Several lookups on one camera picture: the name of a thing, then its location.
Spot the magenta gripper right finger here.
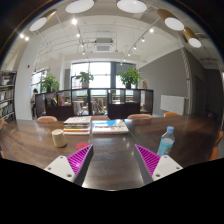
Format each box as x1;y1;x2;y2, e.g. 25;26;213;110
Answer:
134;145;182;185

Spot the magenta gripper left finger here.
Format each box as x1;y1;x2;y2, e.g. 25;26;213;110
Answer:
45;145;94;186

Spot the clear plastic water bottle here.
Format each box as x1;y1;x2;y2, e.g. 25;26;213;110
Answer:
157;126;175;156

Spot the red round coaster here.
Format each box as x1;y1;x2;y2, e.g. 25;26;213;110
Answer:
76;142;90;150

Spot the cream ceramic cup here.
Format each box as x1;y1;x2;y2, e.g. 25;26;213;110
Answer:
52;129;67;147

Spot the stack of books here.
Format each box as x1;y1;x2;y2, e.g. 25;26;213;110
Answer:
63;116;91;135

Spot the orange chair back centre-right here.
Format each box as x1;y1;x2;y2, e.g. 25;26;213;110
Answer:
127;114;153;119

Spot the orange chair back centre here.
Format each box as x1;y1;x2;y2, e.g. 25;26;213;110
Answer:
91;115;110;121

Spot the orange chair back far-right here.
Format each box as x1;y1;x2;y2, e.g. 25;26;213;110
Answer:
163;112;179;117

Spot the large white blue book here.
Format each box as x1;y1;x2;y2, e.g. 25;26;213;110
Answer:
92;119;129;134

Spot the orange chair back far-left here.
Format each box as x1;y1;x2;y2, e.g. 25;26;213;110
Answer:
37;116;58;122

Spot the orange chair right edge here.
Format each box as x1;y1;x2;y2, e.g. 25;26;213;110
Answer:
209;131;223;161

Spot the dark wooden shelf divider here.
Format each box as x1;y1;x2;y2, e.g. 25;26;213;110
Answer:
35;88;154;121

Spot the left potted green plant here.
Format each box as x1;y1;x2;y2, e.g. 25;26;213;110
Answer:
40;73;60;93

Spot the potted green plant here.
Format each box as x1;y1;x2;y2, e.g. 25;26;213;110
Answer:
75;71;94;88
40;73;60;93
118;67;141;89

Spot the middle potted green plant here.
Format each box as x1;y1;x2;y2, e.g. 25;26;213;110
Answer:
75;71;94;88

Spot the right potted green plant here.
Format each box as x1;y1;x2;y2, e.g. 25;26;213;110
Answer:
118;67;141;89

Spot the tall bookshelf at left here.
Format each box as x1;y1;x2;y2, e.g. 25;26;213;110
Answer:
0;71;17;122

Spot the ceiling air conditioner unit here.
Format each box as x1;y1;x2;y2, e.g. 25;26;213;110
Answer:
93;38;113;53

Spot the round pendant lamp far-right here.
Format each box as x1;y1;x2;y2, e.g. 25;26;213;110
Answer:
183;27;202;48

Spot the round pendant lamp right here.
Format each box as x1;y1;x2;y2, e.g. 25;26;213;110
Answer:
157;9;184;31

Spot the round pendant lamp far-left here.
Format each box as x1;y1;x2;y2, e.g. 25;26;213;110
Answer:
30;9;56;32

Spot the round pendant lamp centre-left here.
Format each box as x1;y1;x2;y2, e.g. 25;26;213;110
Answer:
66;0;94;13

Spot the round pendant lamp centre-right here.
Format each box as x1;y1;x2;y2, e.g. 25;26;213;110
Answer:
117;0;147;13

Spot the white board on wall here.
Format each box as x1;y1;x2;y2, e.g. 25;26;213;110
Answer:
160;95;185;115

